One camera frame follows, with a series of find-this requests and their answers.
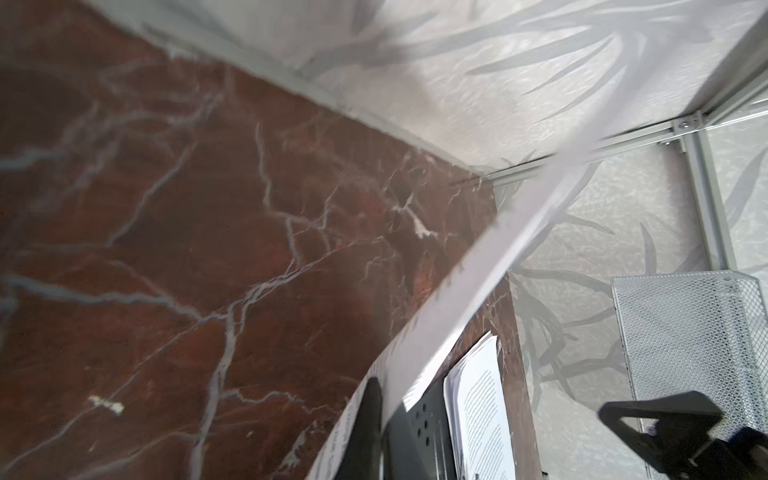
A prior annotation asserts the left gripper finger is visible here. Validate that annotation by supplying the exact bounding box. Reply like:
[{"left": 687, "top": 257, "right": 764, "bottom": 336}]
[{"left": 334, "top": 377, "right": 383, "bottom": 480}]

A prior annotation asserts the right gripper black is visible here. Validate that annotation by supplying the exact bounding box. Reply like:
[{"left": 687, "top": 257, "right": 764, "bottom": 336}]
[{"left": 598, "top": 391, "right": 767, "bottom": 480}]

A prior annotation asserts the blue folder black inside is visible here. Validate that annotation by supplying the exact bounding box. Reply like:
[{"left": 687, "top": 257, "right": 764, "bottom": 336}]
[{"left": 383, "top": 378, "right": 457, "bottom": 480}]

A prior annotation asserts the paper sheet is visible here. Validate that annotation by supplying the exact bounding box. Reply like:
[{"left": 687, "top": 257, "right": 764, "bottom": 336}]
[
  {"left": 307, "top": 1, "right": 722, "bottom": 479},
  {"left": 443, "top": 332, "right": 516, "bottom": 480}
]

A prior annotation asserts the paper sheet back top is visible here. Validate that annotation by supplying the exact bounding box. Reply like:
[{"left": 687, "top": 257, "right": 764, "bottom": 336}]
[{"left": 307, "top": 1, "right": 722, "bottom": 479}]

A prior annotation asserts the white wire mesh basket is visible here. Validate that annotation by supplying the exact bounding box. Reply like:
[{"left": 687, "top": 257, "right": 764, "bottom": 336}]
[{"left": 612, "top": 271, "right": 767, "bottom": 441}]

